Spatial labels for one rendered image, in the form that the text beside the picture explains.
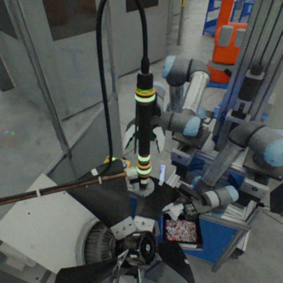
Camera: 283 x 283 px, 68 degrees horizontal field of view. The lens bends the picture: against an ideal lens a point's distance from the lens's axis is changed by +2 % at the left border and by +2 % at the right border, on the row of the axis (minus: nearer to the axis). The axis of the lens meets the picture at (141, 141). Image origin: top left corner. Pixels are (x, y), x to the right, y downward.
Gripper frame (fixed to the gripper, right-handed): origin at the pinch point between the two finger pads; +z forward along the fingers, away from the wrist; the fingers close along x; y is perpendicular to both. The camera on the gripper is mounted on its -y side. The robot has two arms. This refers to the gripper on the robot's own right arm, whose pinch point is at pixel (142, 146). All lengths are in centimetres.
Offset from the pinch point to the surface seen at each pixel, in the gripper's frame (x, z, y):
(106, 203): 13.4, -0.1, 31.8
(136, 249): 0.3, 11.2, 40.2
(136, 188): 1.7, 0.8, 18.4
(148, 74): -1.0, -0.6, -19.6
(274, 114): -117, -163, 92
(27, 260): 53, 13, 71
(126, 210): 6.0, -0.3, 35.2
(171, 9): 17, -694, 98
